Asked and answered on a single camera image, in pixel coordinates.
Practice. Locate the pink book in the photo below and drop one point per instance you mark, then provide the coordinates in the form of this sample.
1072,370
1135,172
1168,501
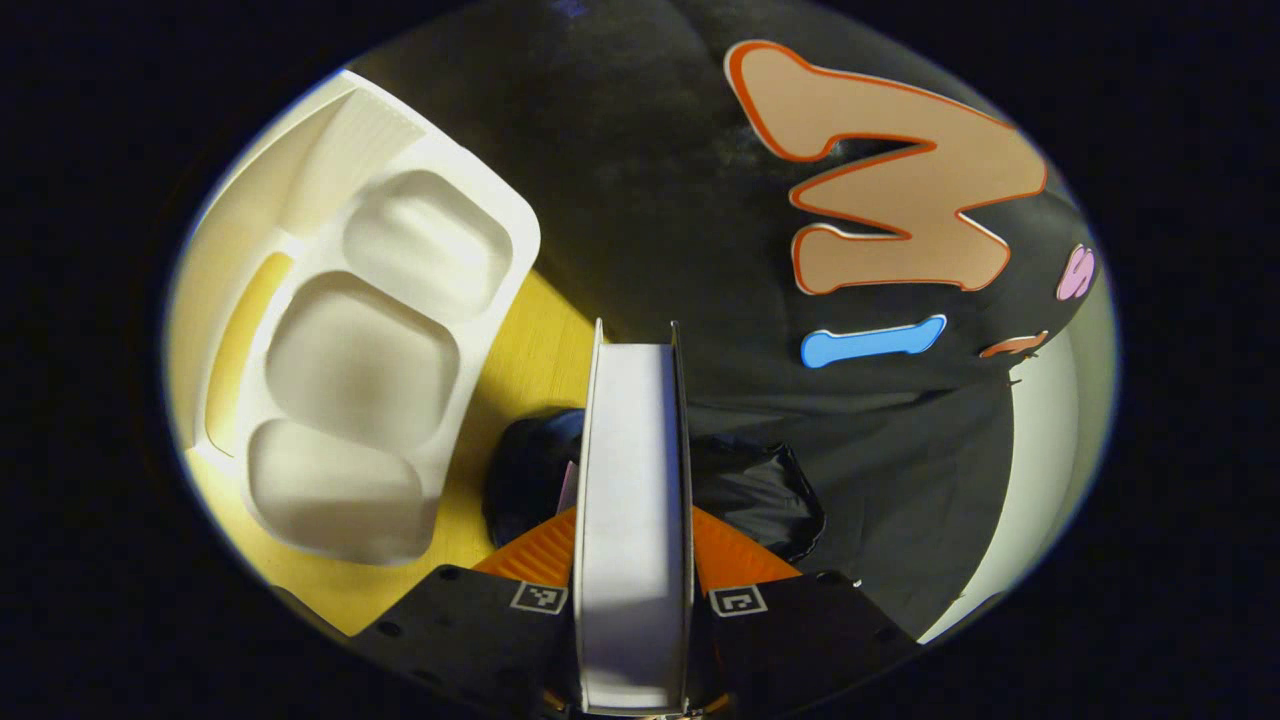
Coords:
568,490

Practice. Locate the blue schoolbag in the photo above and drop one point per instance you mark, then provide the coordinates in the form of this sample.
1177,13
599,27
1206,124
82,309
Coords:
750,490

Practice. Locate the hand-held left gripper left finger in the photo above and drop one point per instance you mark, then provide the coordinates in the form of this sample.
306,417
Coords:
480,630

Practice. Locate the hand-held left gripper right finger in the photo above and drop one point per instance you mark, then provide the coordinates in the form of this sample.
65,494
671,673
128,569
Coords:
790,640

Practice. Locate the black backdrop cloth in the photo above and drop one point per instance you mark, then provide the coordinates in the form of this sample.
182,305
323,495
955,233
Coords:
640,180

